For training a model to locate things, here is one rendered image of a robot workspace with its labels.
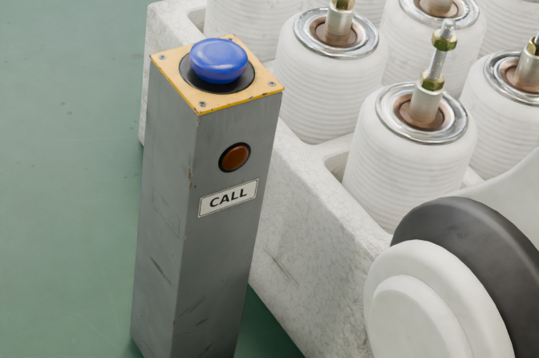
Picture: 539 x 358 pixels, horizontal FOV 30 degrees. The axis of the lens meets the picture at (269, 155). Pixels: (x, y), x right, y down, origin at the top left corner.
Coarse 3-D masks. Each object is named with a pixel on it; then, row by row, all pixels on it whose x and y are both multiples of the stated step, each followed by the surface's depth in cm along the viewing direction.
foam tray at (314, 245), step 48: (192, 0) 101; (144, 96) 106; (288, 144) 86; (336, 144) 87; (288, 192) 86; (336, 192) 82; (288, 240) 88; (336, 240) 81; (384, 240) 79; (288, 288) 91; (336, 288) 83; (336, 336) 86
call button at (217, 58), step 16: (192, 48) 69; (208, 48) 69; (224, 48) 69; (240, 48) 70; (192, 64) 68; (208, 64) 68; (224, 64) 68; (240, 64) 68; (208, 80) 69; (224, 80) 69
